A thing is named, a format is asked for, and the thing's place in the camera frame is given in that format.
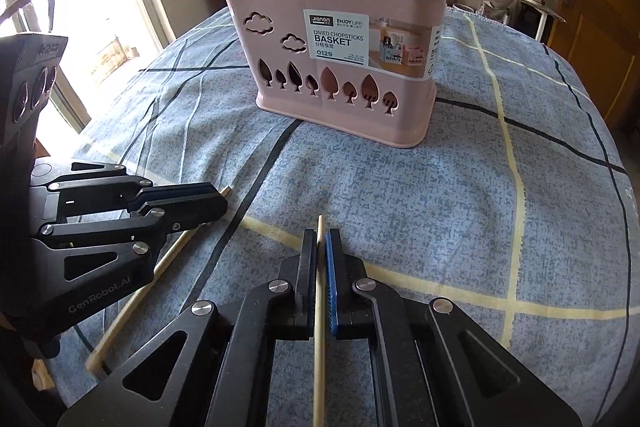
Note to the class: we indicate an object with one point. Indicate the clear plastic bag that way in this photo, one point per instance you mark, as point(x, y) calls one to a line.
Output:
point(492, 11)

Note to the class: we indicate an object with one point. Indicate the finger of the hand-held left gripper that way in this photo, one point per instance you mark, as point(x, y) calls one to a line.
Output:
point(190, 191)
point(195, 212)

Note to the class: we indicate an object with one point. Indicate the wooden door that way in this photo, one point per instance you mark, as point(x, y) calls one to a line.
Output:
point(590, 32)

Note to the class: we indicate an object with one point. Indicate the blue checked cloth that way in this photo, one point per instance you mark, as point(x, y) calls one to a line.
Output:
point(450, 207)

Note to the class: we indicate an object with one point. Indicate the light wooden chopstick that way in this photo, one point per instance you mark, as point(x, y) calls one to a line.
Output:
point(130, 317)
point(318, 367)

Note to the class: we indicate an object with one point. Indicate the pink plastic chopstick basket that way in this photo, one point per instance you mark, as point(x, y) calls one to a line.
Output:
point(290, 112)

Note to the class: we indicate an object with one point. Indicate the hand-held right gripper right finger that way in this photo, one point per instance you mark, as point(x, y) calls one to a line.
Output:
point(332, 287)

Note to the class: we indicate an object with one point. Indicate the white framed window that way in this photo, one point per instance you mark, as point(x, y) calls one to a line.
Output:
point(75, 7)

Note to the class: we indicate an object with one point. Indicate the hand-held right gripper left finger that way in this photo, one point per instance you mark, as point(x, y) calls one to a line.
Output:
point(306, 287)

